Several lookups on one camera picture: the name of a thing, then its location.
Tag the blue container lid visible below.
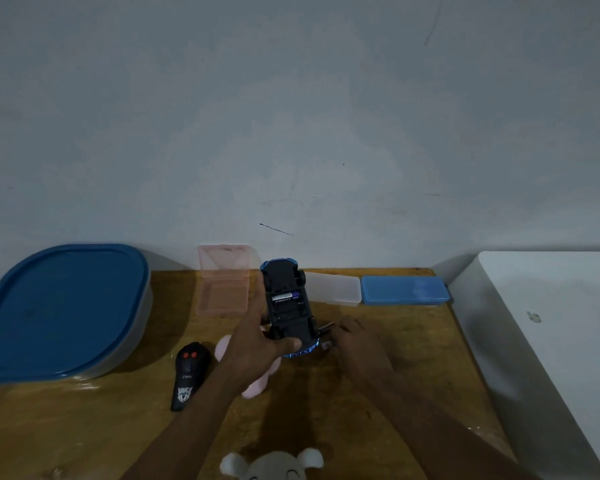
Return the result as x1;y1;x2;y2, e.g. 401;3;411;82
0;243;150;385

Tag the person's right forearm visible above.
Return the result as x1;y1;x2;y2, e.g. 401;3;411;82
347;367;536;480

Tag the person's left forearm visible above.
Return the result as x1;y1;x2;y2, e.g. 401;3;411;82
119;367;261;480

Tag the person's left hand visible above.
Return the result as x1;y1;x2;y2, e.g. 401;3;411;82
217;294;304;391

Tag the blue plastic case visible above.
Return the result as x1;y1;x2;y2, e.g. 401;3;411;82
361;275;451;307

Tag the clear plastic case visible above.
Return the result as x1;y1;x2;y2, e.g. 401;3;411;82
305;272;361;307

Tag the white cabinet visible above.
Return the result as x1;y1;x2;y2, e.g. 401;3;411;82
449;251;600;480

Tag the person's right hand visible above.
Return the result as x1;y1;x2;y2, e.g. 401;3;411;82
329;317;394;387

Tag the white dog plush toy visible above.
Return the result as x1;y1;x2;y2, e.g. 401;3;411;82
219;447;325;480

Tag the black remote control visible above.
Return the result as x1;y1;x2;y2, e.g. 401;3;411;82
169;341;212;413

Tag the blue toy car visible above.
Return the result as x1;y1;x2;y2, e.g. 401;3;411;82
259;257;323;361

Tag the pink transparent case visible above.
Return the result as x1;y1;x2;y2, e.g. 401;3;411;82
196;244;261;317

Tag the pink flower plush toy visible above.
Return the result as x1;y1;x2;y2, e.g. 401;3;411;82
215;334;281;399

